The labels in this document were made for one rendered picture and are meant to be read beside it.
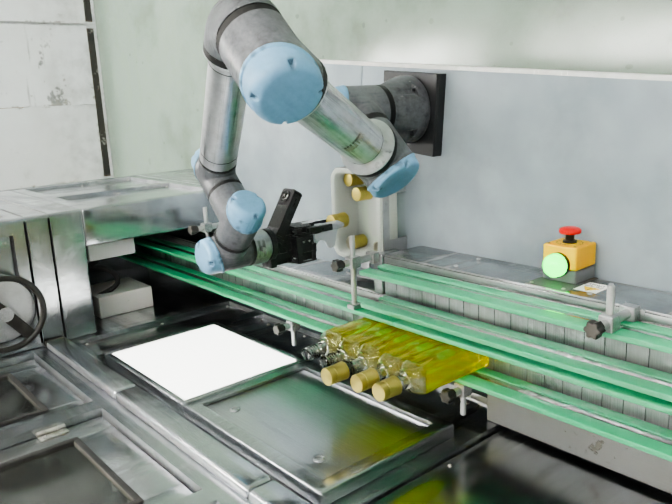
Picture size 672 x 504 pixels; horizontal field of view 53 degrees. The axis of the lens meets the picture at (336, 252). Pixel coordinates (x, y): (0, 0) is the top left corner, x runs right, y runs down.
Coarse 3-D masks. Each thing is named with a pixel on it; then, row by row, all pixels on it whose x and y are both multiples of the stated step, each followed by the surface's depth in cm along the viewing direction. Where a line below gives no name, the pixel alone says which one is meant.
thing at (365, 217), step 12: (336, 168) 167; (336, 180) 169; (336, 192) 170; (348, 192) 172; (336, 204) 170; (348, 204) 173; (360, 204) 173; (372, 204) 170; (360, 216) 174; (372, 216) 171; (348, 228) 174; (360, 228) 175; (372, 228) 172; (336, 240) 172; (372, 240) 172; (348, 252) 171; (360, 252) 169
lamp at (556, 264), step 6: (558, 252) 126; (546, 258) 125; (552, 258) 124; (558, 258) 124; (564, 258) 124; (546, 264) 125; (552, 264) 124; (558, 264) 123; (564, 264) 123; (546, 270) 125; (552, 270) 124; (558, 270) 123; (564, 270) 124; (552, 276) 125; (558, 276) 124
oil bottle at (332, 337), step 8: (360, 320) 149; (368, 320) 149; (336, 328) 145; (344, 328) 145; (352, 328) 144; (360, 328) 144; (368, 328) 145; (320, 336) 143; (328, 336) 141; (336, 336) 141; (344, 336) 141; (328, 344) 141; (336, 344) 140; (328, 352) 141
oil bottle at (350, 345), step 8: (376, 328) 145; (384, 328) 144; (392, 328) 144; (352, 336) 140; (360, 336) 140; (368, 336) 140; (376, 336) 140; (344, 344) 137; (352, 344) 136; (360, 344) 137; (352, 352) 136
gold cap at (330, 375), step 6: (330, 366) 128; (336, 366) 128; (342, 366) 128; (324, 372) 127; (330, 372) 126; (336, 372) 127; (342, 372) 128; (348, 372) 128; (324, 378) 128; (330, 378) 126; (336, 378) 127; (342, 378) 128; (330, 384) 127
